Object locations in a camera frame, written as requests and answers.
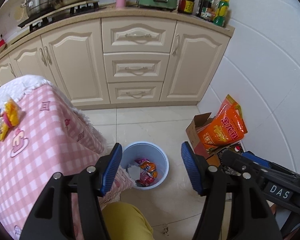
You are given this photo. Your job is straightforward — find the blue trash bin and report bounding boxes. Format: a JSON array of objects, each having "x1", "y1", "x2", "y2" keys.
[{"x1": 121, "y1": 141, "x2": 170, "y2": 190}]

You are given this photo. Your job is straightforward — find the cream lower kitchen cabinets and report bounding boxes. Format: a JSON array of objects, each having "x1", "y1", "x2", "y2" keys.
[{"x1": 0, "y1": 17, "x2": 230, "y2": 109}]

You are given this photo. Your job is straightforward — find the brown cardboard box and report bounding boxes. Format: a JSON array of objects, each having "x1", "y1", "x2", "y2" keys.
[{"x1": 186, "y1": 113, "x2": 243, "y2": 167}]

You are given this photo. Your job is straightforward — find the orange rice bag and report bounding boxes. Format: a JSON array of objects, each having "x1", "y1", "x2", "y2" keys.
[{"x1": 204, "y1": 94, "x2": 248, "y2": 143}]

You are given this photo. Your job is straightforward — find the pink checkered tablecloth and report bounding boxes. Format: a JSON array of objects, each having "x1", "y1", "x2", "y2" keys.
[{"x1": 0, "y1": 85, "x2": 133, "y2": 239}]

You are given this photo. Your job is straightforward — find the yellow trousers leg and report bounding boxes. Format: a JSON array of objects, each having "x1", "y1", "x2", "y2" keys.
[{"x1": 102, "y1": 202, "x2": 154, "y2": 240}]

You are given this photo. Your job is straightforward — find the yellow snack bag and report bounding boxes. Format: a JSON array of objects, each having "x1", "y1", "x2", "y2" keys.
[{"x1": 0, "y1": 98, "x2": 21, "y2": 141}]

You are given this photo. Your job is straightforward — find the pink utensil cup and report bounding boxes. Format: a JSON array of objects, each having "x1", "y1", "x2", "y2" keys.
[{"x1": 116, "y1": 0, "x2": 126, "y2": 8}]

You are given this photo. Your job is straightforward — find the dark soy sauce bottle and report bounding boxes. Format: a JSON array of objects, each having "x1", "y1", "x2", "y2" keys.
[{"x1": 177, "y1": 0, "x2": 195, "y2": 15}]

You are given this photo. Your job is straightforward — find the black gas stove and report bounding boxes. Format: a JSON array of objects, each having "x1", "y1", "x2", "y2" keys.
[{"x1": 18, "y1": 0, "x2": 99, "y2": 32}]

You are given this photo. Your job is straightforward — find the green oil bottle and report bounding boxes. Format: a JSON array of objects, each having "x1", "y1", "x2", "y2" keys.
[{"x1": 213, "y1": 0, "x2": 230, "y2": 27}]

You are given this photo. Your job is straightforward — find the stainless steel steamer pot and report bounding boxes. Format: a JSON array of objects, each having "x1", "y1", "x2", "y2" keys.
[{"x1": 20, "y1": 0, "x2": 55, "y2": 17}]

